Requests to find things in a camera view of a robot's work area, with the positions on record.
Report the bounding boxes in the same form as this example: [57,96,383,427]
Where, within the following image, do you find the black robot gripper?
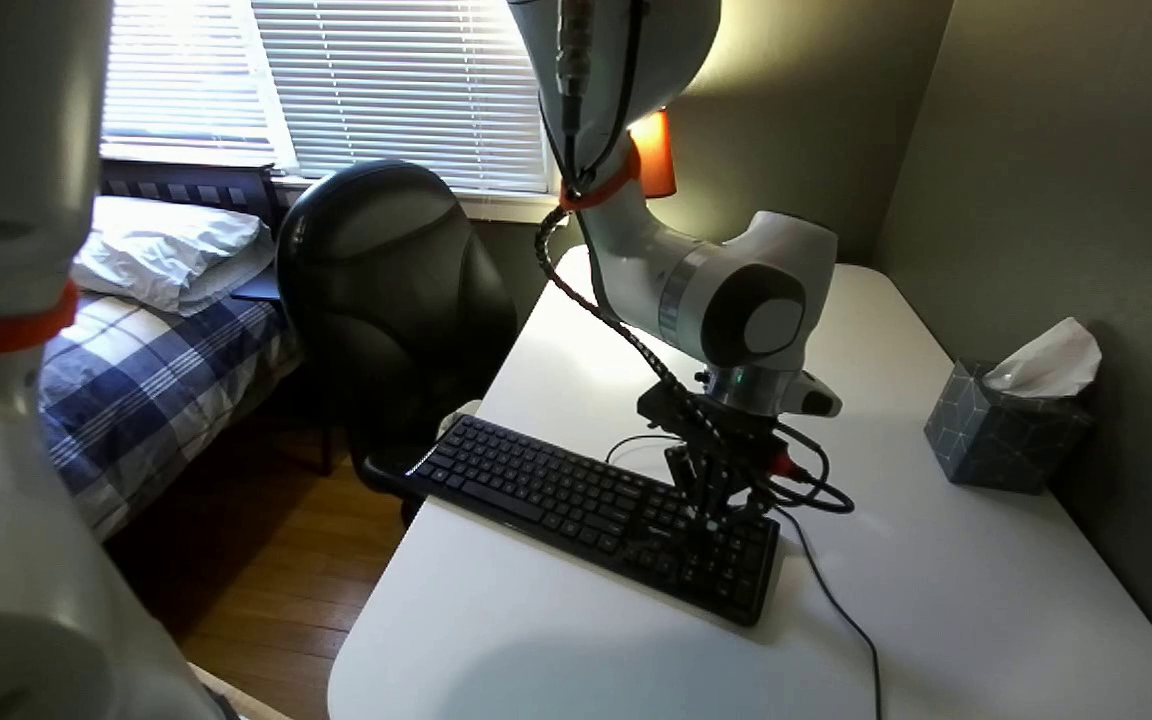
[635,379,786,527]

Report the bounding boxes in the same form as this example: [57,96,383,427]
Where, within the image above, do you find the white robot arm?
[0,0,832,720]

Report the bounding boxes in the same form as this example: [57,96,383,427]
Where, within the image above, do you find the black computer keyboard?
[410,417,781,625]

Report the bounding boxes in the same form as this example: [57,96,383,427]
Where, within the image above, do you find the right teal tissue box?
[924,315,1106,491]

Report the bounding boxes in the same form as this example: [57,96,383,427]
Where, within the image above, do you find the orange shade table lamp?
[630,113,676,202]

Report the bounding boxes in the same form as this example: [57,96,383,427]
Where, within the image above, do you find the black leather office chair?
[275,162,520,516]

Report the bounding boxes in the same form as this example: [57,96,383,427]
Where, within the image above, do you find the white window blinds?
[104,0,556,202]

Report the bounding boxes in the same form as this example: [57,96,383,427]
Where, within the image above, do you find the white pillow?
[72,197,275,315]

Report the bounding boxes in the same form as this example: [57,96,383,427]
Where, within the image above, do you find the blue plaid bed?
[41,162,299,538]

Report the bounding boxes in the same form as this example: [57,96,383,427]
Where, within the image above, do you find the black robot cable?
[532,0,858,516]

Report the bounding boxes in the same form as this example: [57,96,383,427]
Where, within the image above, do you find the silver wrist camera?
[793,371,844,417]

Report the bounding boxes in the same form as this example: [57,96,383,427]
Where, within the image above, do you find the black keyboard cable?
[600,427,890,720]

